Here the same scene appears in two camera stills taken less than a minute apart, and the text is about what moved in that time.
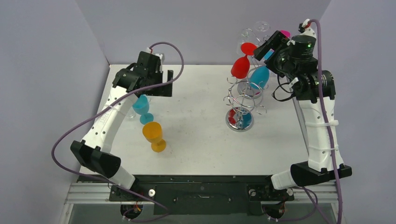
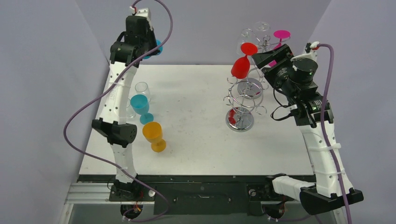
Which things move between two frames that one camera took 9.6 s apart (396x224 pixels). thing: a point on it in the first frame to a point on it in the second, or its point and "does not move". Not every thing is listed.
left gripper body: x=156 y=78 to x=149 y=42
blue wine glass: x=260 y=76 to x=158 y=42
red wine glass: x=241 y=66 does not move
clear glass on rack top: x=262 y=26 does not move
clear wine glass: x=131 y=114 does not move
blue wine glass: x=141 y=107 does not move
